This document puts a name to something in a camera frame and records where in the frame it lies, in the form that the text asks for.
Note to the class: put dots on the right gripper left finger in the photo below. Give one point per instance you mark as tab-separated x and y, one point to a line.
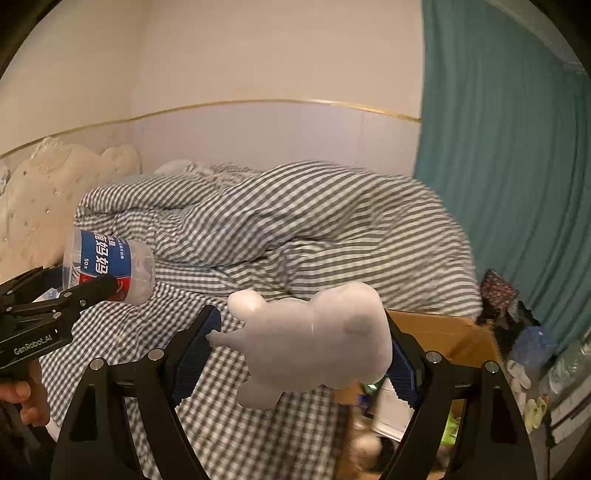
95	441

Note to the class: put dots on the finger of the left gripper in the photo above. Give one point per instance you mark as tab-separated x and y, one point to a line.
27	276
87	294

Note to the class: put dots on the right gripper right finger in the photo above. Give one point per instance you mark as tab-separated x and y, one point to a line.
492	441

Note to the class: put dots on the small plastic water bottle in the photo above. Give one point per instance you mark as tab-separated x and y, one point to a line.
89	254

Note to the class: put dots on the small white plush toy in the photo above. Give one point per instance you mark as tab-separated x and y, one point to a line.
339	336

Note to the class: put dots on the green wet wipes pack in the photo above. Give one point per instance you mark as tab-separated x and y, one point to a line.
451	430

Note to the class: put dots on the white rectangular plastic case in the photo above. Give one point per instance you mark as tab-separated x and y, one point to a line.
392	415

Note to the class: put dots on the green medicine sachet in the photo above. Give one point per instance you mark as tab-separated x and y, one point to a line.
373	389

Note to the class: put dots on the person's left hand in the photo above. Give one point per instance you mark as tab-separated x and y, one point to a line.
30	394

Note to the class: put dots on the green slipper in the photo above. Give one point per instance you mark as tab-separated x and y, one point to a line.
542	406
529	414

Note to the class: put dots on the white slipper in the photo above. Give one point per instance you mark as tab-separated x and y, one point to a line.
520	381

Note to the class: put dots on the white drawer cabinet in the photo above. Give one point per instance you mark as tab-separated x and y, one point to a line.
571	413

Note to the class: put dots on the cream tufted headboard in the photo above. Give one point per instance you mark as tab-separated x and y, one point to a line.
40	199

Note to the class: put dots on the large clear water bottle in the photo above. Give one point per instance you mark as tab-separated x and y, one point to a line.
568	367

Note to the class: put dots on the brown cardboard box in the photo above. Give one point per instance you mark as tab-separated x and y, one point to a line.
460	340

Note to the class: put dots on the dark floral bag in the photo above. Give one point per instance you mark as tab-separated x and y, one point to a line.
497	296

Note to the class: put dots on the grey gingham bed sheet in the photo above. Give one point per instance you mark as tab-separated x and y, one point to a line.
299	438

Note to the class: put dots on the grey gingham duvet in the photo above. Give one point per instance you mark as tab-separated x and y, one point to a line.
292	231

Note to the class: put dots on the teal curtain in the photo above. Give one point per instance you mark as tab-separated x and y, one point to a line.
505	142

